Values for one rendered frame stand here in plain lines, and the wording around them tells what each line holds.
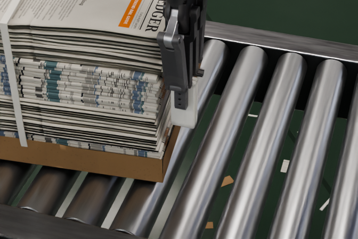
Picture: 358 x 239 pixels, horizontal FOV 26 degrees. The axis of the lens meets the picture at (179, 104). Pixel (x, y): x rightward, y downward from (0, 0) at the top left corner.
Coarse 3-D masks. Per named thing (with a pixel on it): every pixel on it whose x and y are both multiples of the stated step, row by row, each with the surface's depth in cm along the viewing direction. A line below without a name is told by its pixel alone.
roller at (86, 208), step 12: (84, 180) 104; (96, 180) 103; (108, 180) 103; (120, 180) 105; (84, 192) 101; (96, 192) 101; (108, 192) 102; (72, 204) 100; (84, 204) 99; (96, 204) 100; (108, 204) 102; (72, 216) 98; (84, 216) 98; (96, 216) 99
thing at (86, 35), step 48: (48, 0) 95; (96, 0) 94; (144, 0) 94; (48, 48) 92; (96, 48) 91; (144, 48) 89; (48, 96) 97; (96, 96) 95; (144, 96) 93; (96, 144) 100; (144, 144) 98
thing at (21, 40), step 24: (0, 0) 95; (24, 0) 95; (24, 24) 91; (0, 48) 94; (24, 48) 93; (0, 72) 96; (24, 72) 95; (0, 96) 98; (24, 96) 98; (0, 120) 100; (24, 120) 99
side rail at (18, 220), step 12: (0, 204) 99; (0, 216) 98; (12, 216) 98; (24, 216) 98; (36, 216) 98; (48, 216) 98; (0, 228) 96; (12, 228) 96; (24, 228) 96; (36, 228) 96; (48, 228) 96; (60, 228) 96; (72, 228) 96; (84, 228) 96; (96, 228) 96
